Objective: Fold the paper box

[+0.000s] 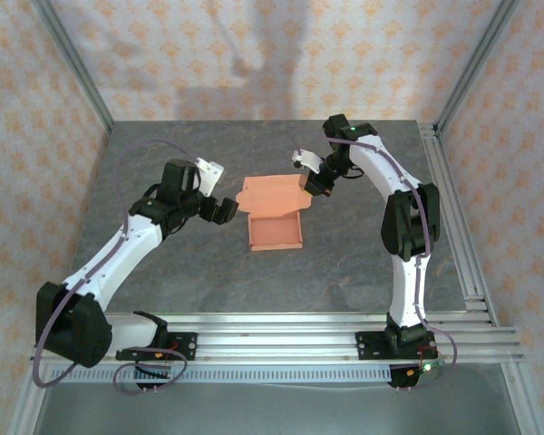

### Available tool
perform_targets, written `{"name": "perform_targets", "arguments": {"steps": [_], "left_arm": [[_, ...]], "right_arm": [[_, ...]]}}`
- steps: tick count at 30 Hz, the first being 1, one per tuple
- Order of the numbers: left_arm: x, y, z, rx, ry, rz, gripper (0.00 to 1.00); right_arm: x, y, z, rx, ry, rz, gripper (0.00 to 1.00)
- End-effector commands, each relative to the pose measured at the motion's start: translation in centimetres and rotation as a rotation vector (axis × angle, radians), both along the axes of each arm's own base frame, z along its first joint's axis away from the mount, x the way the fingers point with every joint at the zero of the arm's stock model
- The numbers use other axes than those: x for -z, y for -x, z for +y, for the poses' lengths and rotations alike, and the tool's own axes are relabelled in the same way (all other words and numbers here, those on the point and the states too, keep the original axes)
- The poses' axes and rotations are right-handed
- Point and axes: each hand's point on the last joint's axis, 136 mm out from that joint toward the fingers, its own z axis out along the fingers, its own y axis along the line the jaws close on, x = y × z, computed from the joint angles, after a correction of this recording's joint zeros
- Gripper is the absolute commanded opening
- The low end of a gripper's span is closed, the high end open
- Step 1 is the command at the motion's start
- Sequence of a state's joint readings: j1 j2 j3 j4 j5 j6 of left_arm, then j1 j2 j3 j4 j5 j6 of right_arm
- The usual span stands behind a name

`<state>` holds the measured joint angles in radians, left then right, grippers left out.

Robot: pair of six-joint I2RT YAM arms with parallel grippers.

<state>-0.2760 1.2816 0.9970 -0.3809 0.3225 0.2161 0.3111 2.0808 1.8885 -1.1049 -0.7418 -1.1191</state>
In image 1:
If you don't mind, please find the grey metal lower panel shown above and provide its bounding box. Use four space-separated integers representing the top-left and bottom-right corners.
31 382 525 435

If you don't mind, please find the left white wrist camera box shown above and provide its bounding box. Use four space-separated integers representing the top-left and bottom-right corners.
192 157 224 198

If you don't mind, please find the slotted grey cable duct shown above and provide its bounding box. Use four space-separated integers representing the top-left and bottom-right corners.
44 365 393 384

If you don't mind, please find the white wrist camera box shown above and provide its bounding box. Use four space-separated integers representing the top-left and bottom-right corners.
192 157 224 198
291 149 323 174

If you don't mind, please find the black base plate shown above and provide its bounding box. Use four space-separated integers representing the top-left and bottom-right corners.
115 332 198 363
355 330 438 363

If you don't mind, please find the orange paper box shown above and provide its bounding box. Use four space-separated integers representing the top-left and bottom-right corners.
234 172 314 252

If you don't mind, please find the aluminium side rail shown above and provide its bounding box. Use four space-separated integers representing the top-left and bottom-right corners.
417 121 498 314

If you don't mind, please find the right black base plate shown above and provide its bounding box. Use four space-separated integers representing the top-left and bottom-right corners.
355 330 438 363

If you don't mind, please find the aluminium frame post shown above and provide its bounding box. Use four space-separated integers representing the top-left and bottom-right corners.
30 0 115 133
433 0 525 133

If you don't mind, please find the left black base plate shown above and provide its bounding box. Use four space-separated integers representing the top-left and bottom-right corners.
115 332 198 363

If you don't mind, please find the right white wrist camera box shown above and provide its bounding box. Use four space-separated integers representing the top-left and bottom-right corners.
291 149 323 174

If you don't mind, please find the aluminium frame leg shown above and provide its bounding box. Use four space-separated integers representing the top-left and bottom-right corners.
500 362 544 435
6 362 51 435

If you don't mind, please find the aluminium mounting rail frame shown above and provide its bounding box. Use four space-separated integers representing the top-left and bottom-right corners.
29 312 526 366

